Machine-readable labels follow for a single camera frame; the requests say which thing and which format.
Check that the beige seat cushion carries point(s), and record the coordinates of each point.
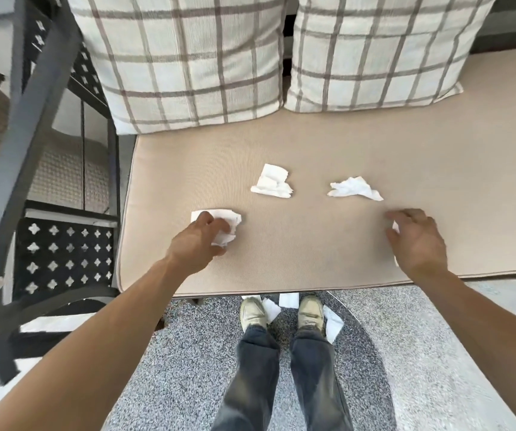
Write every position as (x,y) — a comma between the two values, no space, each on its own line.
(320,143)

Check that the grey speckled rug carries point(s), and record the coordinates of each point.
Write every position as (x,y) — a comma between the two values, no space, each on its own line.
(419,368)

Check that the person's left beige shoe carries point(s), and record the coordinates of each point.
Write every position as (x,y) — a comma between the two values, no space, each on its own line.
(253,313)

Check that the person's right thumb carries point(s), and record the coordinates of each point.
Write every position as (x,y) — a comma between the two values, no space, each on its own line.
(392,241)

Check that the person's left thumb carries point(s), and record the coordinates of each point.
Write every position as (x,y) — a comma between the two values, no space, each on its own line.
(218,251)

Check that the person's right hand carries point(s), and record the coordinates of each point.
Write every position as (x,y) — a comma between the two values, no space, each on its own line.
(419,246)

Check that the plaid white cushion pillow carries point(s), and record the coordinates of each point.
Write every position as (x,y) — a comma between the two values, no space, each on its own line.
(181,58)
(374,49)

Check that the person's left forearm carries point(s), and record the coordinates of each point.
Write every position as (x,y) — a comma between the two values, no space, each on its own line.
(82,354)

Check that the person's left hand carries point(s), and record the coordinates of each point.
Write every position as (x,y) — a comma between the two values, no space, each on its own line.
(192,249)

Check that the person's right forearm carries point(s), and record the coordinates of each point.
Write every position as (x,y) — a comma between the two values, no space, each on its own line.
(487,327)

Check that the person's blue jeans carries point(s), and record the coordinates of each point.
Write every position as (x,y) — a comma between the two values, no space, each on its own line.
(258,381)

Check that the white tissue piece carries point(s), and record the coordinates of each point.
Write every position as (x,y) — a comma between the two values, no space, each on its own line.
(333,325)
(289,300)
(271,310)

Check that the black metal bench frame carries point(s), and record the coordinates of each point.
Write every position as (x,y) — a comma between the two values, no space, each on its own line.
(37,85)

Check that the person's beige shoe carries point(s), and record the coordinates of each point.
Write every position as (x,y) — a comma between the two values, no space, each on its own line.
(253,313)
(311,311)

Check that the person's right beige shoe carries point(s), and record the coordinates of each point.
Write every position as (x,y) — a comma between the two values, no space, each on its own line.
(311,311)

